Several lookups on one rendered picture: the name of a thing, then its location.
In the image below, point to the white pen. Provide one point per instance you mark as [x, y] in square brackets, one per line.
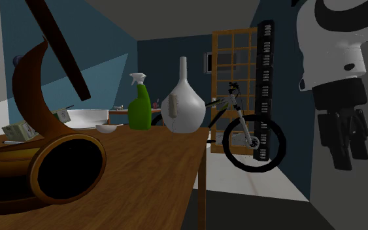
[11, 142]

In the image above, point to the dark brown slanted beam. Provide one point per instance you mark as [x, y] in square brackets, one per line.
[59, 47]

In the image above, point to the tall black rack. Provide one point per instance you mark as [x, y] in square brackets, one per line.
[264, 79]

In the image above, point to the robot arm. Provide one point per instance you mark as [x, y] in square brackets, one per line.
[327, 47]

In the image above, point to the green spray bottle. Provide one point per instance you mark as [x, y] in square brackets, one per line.
[139, 108]

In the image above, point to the large white bowl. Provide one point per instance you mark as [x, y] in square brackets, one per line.
[88, 118]

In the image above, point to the green and white box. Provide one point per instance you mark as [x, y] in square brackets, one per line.
[16, 131]

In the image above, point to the brown curved horn sculpture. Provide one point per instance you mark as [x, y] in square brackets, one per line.
[34, 105]

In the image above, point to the white and black bicycle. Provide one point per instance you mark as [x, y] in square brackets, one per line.
[237, 111]

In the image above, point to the wooden lattice door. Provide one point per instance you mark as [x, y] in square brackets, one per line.
[215, 63]

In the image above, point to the white long-necked vase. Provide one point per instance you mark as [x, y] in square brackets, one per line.
[187, 108]

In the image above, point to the small white bowl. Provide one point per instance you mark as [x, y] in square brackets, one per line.
[106, 128]

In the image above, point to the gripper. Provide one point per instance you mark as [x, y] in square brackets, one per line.
[338, 94]

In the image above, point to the grey framed wall picture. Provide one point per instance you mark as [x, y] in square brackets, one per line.
[208, 62]

